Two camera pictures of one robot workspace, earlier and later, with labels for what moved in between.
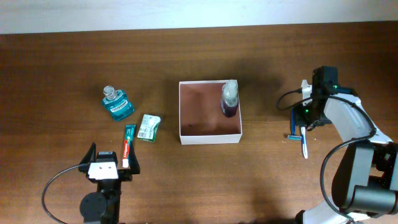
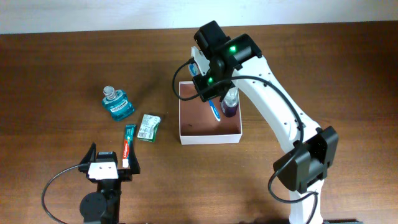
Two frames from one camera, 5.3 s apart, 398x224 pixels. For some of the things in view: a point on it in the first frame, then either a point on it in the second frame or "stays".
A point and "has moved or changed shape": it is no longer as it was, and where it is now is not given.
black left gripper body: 125,175 stays
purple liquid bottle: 229,98 stays
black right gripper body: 308,115 to 206,81
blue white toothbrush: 305,150 has moved or changed shape
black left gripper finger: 135,167 stays
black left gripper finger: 91,154 stays
